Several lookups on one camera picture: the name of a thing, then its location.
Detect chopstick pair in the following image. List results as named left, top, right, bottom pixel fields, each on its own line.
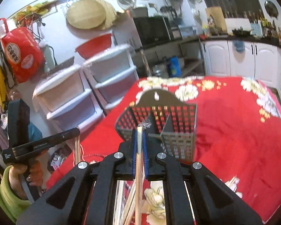
left=123, top=125, right=147, bottom=224

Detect green left sleeve forearm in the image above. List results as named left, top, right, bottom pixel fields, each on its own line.
left=0, top=166, right=31, bottom=224

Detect left hand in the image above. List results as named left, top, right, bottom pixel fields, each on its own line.
left=8, top=150, right=48, bottom=200

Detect left white drawer unit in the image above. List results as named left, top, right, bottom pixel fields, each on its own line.
left=32, top=64, right=103, bottom=133

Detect white drawer unit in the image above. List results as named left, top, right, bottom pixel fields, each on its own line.
left=32, top=64, right=103, bottom=133
left=83, top=44, right=138, bottom=114

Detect red floral tablecloth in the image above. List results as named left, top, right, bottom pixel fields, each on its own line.
left=45, top=75, right=281, bottom=225

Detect red shopping bag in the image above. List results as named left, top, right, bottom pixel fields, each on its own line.
left=0, top=18, right=45, bottom=83

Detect grey plastic utensil caddy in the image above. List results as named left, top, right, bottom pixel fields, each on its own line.
left=115, top=89, right=197, bottom=163

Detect right white drawer unit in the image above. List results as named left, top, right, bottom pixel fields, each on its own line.
left=83, top=44, right=138, bottom=114

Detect red plastic basin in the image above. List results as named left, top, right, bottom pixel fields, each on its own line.
left=75, top=34, right=112, bottom=59

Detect blue container on shelf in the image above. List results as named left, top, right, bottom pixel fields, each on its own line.
left=167, top=56, right=182, bottom=78

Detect round bamboo board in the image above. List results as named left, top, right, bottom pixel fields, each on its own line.
left=66, top=0, right=106, bottom=29

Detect black wok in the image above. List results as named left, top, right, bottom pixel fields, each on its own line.
left=232, top=28, right=251, bottom=37

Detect black microwave oven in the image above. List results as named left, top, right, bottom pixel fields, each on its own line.
left=133, top=16, right=174, bottom=47

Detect wooden cutting board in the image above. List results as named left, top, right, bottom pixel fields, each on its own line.
left=205, top=6, right=228, bottom=36

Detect glass pot lid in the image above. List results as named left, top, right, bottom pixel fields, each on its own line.
left=117, top=0, right=136, bottom=10

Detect hanging pan lid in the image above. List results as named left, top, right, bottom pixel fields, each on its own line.
left=265, top=0, right=279, bottom=18

